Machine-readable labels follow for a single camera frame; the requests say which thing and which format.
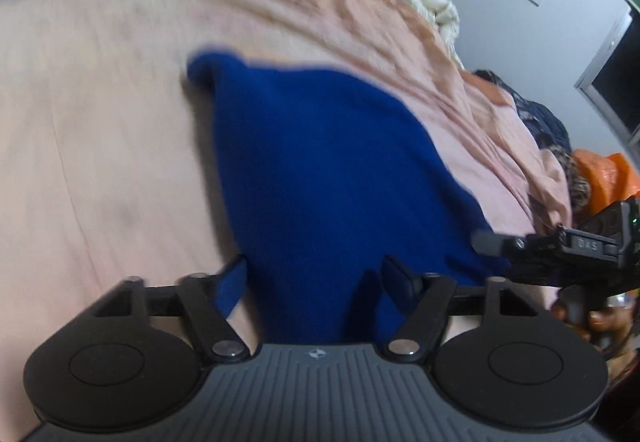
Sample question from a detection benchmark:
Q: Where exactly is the orange plastic bag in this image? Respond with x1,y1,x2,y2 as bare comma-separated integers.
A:
571,148,640,219

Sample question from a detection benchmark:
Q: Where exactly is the pink bed sheet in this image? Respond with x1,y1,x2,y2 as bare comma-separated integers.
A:
0,0,556,442

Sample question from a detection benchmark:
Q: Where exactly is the dark patterned cloth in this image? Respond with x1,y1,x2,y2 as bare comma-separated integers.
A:
472,69,572,154

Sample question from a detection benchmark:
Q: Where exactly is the peach wrinkled blanket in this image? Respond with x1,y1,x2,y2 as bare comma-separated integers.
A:
155,0,574,234

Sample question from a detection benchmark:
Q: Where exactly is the cream quilt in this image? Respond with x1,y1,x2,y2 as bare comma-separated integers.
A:
410,0,467,69

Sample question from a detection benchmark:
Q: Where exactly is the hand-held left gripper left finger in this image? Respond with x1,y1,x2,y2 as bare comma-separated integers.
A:
93,254,251,363

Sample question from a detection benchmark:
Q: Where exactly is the dark window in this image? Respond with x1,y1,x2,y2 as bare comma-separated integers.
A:
574,4,640,149

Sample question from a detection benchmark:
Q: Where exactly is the blue knit sweater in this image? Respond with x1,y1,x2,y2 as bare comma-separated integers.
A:
186,51,512,346

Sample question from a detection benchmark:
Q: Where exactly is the brown furry cloth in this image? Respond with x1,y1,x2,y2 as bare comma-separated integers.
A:
549,145,594,214

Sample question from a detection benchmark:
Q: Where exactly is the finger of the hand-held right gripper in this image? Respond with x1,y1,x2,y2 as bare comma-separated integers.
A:
471,230,527,259

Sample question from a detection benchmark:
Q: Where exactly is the person's right hand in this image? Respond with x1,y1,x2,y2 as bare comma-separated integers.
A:
584,291,640,359

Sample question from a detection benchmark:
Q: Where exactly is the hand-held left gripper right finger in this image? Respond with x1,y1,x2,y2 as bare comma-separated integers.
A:
381,254,538,363

